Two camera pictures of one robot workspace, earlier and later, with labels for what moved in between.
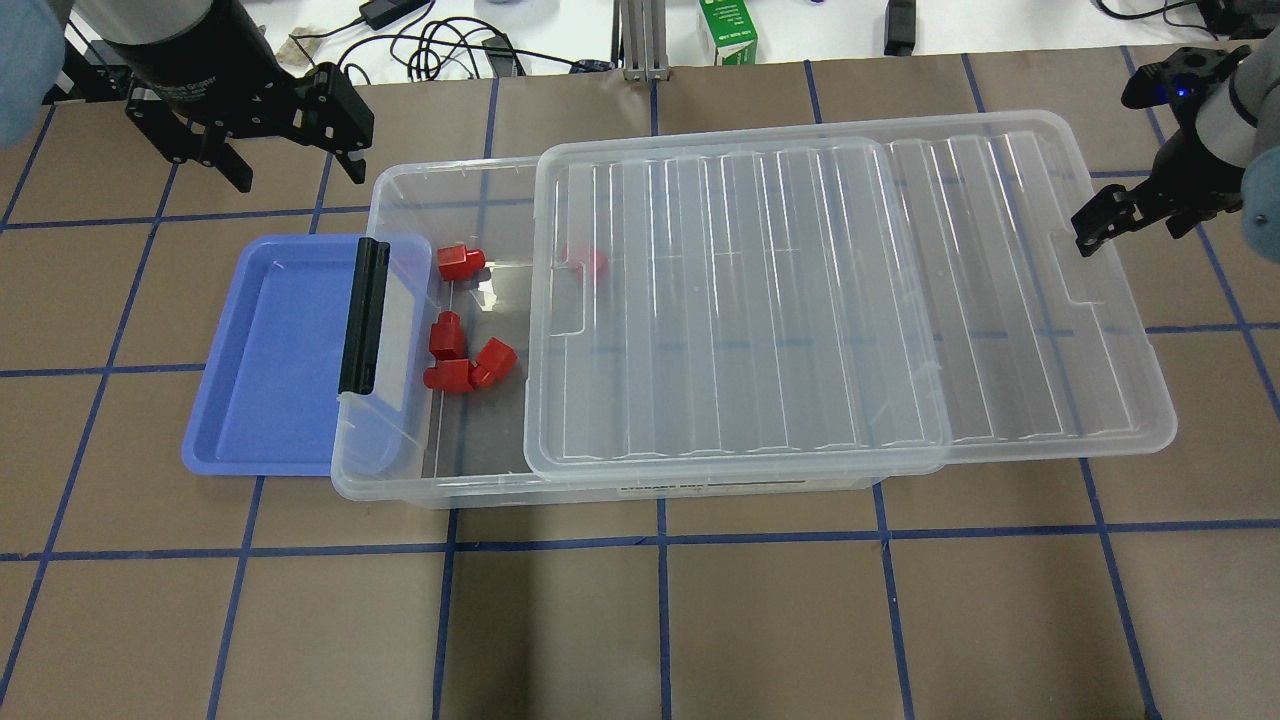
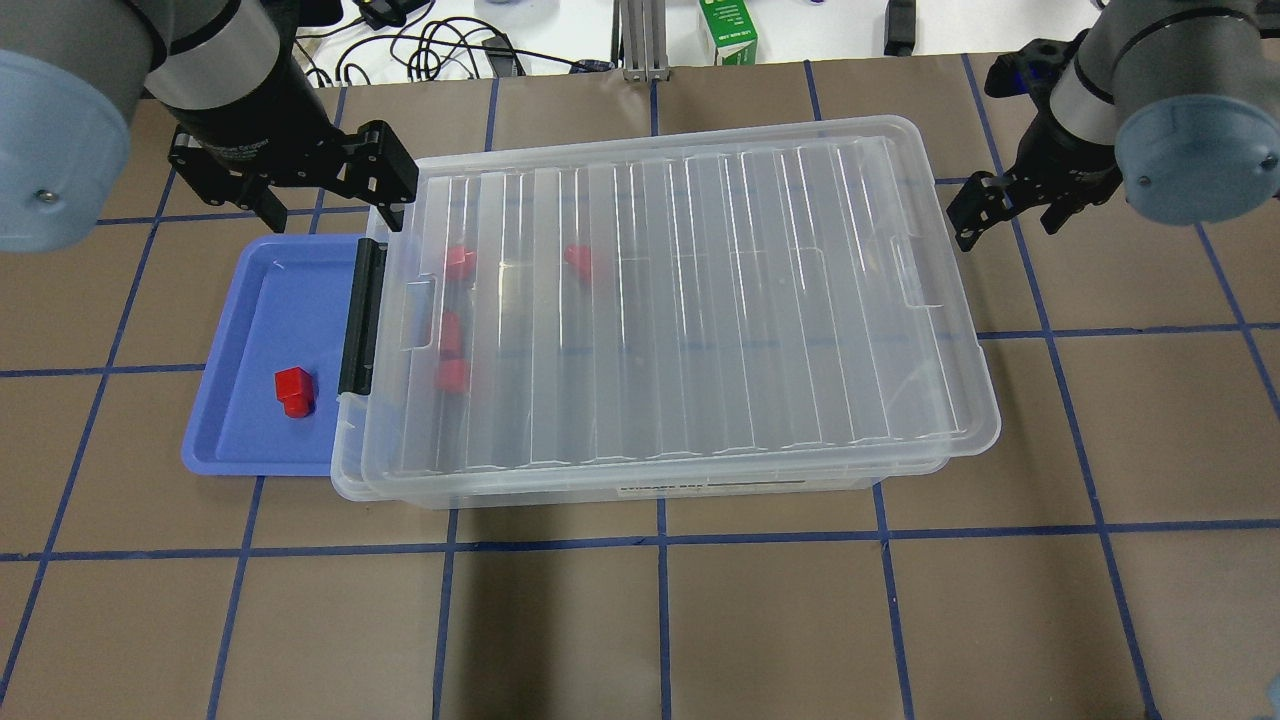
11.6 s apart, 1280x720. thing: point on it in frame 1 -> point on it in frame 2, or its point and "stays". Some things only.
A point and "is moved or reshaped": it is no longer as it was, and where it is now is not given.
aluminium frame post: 639,40 stays
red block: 496,361 -> 295,388
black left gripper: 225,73 -> 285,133
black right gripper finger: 1115,211 -> 984,200
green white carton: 732,31 stays
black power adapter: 376,13 stays
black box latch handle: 366,317 stays
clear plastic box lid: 865,298 is moved or reshaped
